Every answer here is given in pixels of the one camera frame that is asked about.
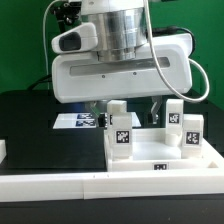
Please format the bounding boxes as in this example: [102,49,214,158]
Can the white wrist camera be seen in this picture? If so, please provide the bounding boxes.
[51,22,98,54]

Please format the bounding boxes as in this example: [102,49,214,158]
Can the white left fence block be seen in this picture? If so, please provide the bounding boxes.
[0,140,7,164]

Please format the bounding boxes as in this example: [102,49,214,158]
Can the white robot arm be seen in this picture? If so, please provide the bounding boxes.
[52,0,195,123]

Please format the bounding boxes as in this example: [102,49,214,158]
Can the white cable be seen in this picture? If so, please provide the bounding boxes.
[41,0,63,90]

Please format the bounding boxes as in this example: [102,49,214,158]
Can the white square tabletop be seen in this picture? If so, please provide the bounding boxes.
[104,128,218,172]

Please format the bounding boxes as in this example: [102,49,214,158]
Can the black cables on table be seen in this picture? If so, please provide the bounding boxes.
[26,73,53,92]

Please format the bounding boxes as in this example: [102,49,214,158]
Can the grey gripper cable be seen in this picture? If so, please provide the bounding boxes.
[142,0,211,104]

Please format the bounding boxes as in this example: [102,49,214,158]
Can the white sheet with tags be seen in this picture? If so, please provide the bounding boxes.
[52,111,142,130]

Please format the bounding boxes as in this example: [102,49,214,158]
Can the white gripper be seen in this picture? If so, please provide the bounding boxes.
[52,34,192,128]

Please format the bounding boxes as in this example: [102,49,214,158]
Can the white front fence bar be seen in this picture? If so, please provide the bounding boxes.
[0,168,224,202]

